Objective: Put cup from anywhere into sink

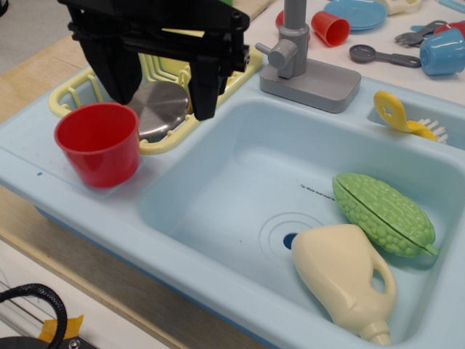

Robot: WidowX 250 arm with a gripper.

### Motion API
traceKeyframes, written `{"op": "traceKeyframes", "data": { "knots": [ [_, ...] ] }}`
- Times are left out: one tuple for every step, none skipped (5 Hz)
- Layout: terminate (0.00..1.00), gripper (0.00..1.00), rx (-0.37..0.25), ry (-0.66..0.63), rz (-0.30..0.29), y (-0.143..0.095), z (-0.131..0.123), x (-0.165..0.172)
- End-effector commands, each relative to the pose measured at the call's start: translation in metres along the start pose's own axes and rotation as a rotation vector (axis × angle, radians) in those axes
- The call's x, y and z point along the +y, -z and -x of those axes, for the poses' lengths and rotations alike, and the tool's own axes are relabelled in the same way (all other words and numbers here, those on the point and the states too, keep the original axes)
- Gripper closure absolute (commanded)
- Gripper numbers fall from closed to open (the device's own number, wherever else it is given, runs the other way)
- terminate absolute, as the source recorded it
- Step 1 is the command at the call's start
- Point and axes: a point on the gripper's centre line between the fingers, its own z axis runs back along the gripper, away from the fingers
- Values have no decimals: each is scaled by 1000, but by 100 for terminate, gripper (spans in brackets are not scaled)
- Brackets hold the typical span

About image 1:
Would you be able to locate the grey toy faucet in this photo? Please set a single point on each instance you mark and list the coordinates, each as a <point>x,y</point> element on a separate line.
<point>292,75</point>

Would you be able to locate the light blue toy sink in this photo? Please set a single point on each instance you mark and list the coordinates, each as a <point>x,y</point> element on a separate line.
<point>211,217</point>

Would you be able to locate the red cup behind faucet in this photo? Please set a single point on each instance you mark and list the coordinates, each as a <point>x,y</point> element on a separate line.
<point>279,20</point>

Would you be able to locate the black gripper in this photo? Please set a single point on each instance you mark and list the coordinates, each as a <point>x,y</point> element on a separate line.
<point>209,34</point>

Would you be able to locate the red plastic cup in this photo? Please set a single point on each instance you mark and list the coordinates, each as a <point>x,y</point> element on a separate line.
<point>101,143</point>

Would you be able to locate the grey toy spoon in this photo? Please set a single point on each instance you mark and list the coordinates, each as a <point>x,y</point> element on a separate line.
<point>361,53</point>

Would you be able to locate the cream toy container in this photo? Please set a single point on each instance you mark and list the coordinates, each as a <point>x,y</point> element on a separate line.
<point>400,6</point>

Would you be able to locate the stainless steel pot lid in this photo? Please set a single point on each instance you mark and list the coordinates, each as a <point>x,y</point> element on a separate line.
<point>161,107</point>

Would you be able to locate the yellow dish brush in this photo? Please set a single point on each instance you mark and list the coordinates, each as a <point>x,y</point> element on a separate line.
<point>392,111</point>

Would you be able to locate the yellow masking tape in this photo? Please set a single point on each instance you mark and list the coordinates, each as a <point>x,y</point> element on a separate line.
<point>50,327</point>

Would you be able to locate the green bitter melon toy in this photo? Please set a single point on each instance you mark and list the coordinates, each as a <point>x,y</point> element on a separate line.
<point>388,218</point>

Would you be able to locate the cream detergent bottle toy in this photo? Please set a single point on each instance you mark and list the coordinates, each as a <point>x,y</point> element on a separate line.
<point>342,269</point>

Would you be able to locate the red bowl at right edge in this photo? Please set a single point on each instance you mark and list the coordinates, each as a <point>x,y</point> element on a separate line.
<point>448,26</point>

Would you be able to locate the red cup lying on side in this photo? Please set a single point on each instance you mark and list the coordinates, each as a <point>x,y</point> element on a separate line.
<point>331,29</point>

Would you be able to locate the blue plastic cup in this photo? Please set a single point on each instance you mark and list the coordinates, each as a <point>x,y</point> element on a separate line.
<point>443,54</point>

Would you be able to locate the grey toy fork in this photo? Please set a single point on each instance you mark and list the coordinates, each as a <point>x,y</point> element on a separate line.
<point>415,38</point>

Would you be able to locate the blue plastic plate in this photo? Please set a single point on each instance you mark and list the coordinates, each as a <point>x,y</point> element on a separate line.
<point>361,15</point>

